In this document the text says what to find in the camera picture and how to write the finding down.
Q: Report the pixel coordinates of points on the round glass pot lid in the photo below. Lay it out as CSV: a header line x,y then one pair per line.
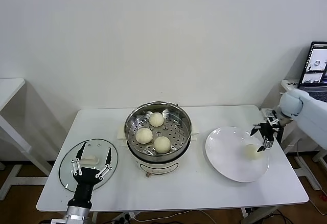
x,y
67,165

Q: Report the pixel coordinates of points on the white electric cooking pot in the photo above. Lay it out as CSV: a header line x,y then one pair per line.
x,y
158,169

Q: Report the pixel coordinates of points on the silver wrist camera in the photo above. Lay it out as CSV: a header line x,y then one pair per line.
x,y
268,112
58,221

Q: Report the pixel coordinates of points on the stainless steel steamer basket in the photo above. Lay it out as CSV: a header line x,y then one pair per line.
x,y
176,139

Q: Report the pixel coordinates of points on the white power strip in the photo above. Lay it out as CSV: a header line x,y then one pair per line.
x,y
125,216

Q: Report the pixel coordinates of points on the black power adapter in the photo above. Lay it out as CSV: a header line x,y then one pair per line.
x,y
280,137

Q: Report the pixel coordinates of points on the white laptop side table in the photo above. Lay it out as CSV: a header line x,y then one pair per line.
x,y
284,85

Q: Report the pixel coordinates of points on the white table leg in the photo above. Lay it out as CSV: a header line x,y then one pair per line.
x,y
94,219
245,213

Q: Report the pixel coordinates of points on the round white plate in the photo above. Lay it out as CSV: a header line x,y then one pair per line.
x,y
224,155

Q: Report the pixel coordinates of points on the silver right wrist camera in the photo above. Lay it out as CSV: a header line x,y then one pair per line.
x,y
268,112

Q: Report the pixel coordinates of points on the white label sticker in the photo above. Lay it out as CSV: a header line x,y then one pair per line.
x,y
292,83

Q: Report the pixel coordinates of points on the white steamed baozi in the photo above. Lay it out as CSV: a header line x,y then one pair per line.
x,y
144,135
156,119
162,144
250,152

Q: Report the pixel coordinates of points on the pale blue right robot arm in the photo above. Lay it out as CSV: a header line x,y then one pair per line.
x,y
311,116

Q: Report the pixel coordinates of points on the grey open laptop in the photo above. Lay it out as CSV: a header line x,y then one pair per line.
x,y
314,63

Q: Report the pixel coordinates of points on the white empty side table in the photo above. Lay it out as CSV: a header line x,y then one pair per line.
x,y
10,86

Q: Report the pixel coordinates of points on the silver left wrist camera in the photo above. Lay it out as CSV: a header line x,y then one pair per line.
x,y
58,221

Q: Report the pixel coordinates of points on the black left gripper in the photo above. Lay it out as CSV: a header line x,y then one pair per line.
x,y
84,183

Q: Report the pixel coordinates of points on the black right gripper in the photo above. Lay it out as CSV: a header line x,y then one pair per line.
x,y
268,130

